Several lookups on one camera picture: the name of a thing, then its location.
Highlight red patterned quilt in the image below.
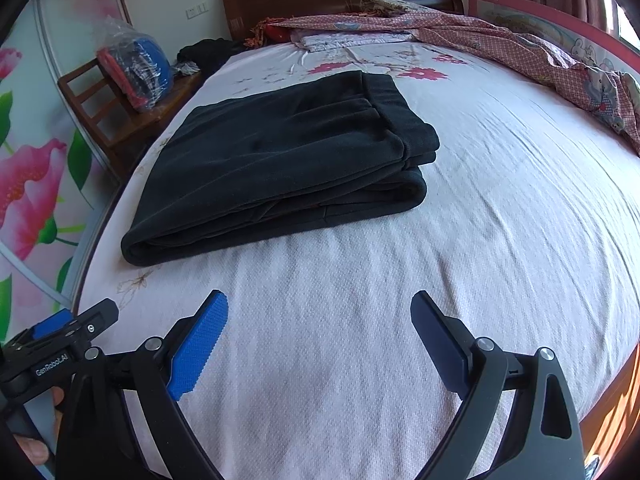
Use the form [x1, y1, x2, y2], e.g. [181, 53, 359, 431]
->
[244, 0, 639, 148]

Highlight wooden chair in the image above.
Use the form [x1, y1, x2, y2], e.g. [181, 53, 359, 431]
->
[58, 58, 202, 179]

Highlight plastic bag of clothes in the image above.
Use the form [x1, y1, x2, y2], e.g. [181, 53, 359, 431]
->
[96, 18, 174, 113]

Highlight black Anta sports pants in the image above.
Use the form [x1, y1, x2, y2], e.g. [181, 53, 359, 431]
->
[120, 70, 439, 266]

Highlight person's left hand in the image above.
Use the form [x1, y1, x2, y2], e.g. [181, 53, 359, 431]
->
[12, 386, 66, 468]

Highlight red pillow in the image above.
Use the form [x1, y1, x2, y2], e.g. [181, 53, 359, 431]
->
[264, 24, 292, 44]

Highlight white floral bed sheet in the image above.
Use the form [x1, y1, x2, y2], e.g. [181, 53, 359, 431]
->
[80, 42, 639, 479]

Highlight black clothes pile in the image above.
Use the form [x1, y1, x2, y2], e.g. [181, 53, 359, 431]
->
[176, 38, 246, 79]

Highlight red framed bed guard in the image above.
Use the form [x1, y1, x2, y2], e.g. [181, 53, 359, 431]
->
[469, 0, 639, 79]

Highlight white wall switch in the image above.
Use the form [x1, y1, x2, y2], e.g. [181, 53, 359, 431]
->
[186, 2, 208, 20]

